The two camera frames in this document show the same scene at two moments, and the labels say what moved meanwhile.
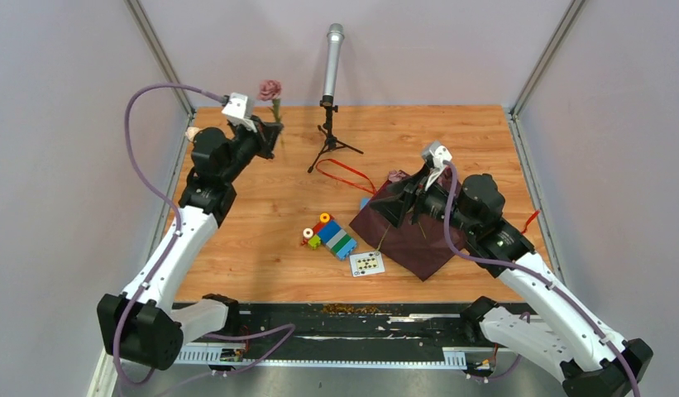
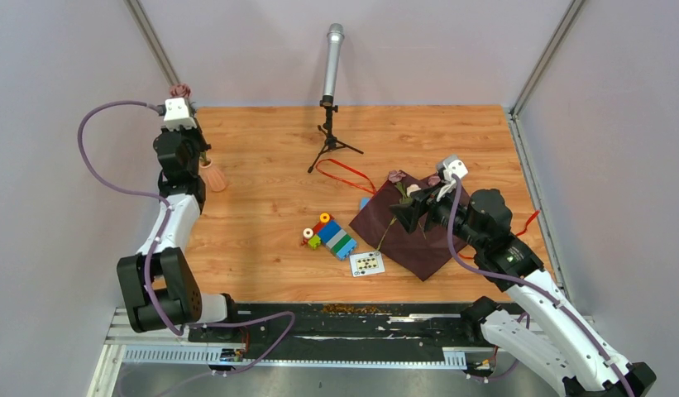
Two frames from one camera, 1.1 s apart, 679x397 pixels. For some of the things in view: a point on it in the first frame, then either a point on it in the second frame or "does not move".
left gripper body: (251, 140) → (195, 144)
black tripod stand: (332, 142) does not move
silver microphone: (335, 37) does not move
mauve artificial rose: (270, 90) → (181, 90)
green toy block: (314, 241) does not move
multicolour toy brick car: (328, 232) does not move
